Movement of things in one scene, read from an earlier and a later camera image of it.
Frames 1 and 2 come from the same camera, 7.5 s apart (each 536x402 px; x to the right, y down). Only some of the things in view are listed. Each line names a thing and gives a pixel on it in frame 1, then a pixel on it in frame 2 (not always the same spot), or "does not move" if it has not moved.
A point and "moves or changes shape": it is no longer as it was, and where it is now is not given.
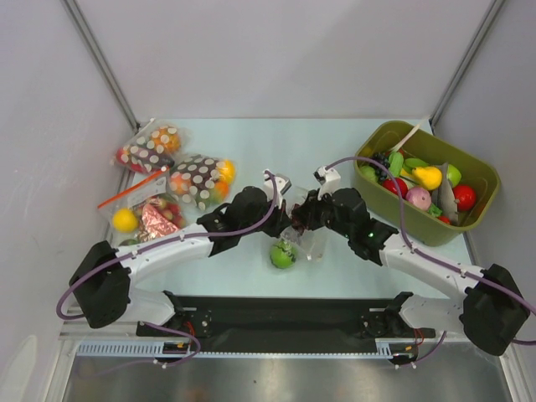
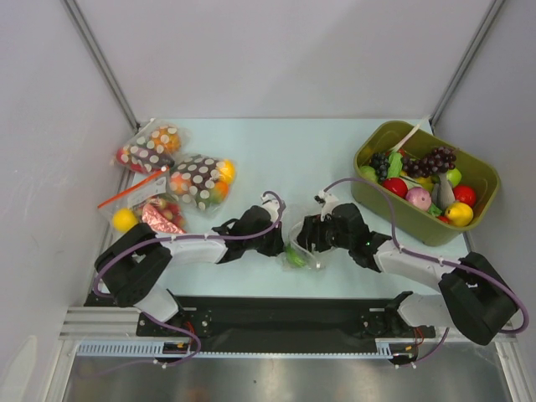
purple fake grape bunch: (300, 218) -> (440, 159)
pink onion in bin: (419, 198) does not move
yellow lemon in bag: (125, 220) does not move
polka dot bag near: (203, 181) does not move
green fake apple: (283, 255) moves or changes shape
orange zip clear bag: (149, 209) does not move
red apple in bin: (466, 196) does not move
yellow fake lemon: (430, 177) -> (459, 214)
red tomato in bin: (390, 184) does not move
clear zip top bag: (311, 244) moves or changes shape
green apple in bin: (453, 175) does not move
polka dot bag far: (153, 148) does not move
